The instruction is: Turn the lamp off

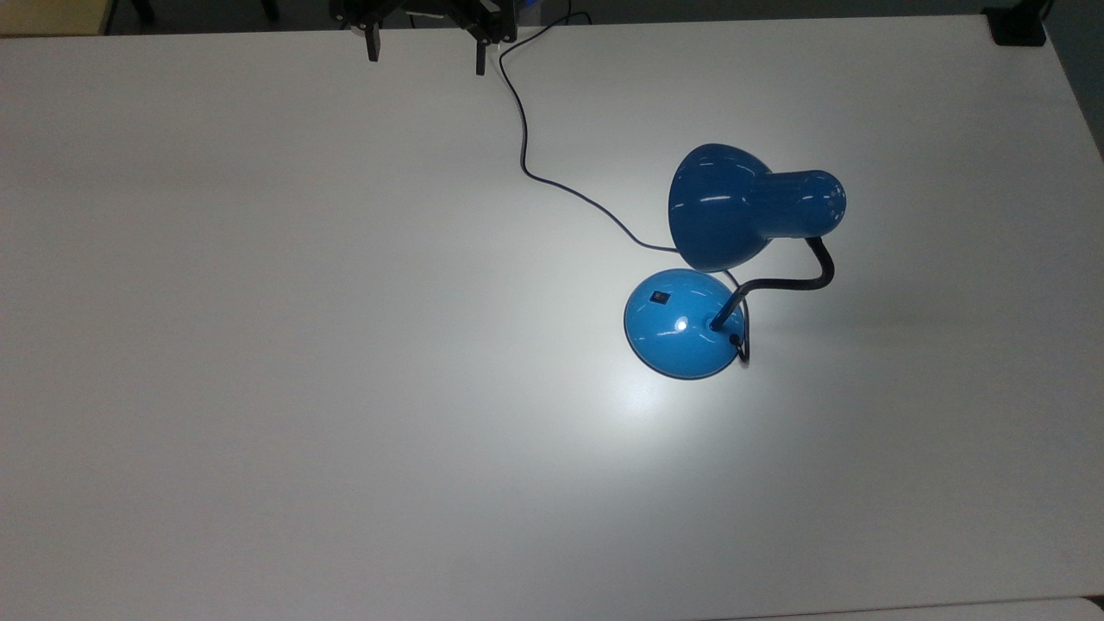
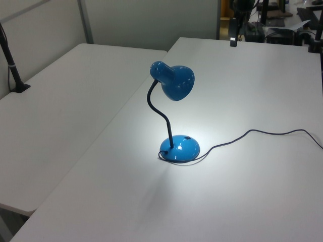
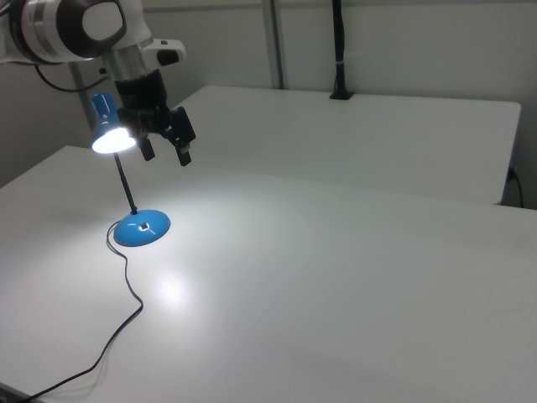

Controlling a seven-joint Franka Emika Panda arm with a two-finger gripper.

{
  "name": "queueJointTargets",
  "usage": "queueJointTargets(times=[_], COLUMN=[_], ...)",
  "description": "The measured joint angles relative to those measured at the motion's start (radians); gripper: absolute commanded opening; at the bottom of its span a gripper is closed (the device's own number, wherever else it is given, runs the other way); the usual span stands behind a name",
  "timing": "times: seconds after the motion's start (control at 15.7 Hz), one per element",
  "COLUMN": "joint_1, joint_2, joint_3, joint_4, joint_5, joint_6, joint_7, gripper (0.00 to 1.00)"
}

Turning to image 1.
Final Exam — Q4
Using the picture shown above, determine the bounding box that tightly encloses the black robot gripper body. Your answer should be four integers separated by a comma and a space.
330, 0, 519, 46

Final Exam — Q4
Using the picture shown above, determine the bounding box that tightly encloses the blue desk lamp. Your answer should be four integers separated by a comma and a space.
624, 143, 848, 381

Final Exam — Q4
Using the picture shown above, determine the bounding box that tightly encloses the light wooden board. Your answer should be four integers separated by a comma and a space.
0, 0, 116, 37

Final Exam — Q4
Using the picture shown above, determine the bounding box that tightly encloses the black table clamp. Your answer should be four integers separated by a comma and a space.
982, 0, 1051, 47

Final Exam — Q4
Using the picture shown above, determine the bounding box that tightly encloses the black lamp power cable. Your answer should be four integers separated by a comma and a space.
497, 0, 752, 368

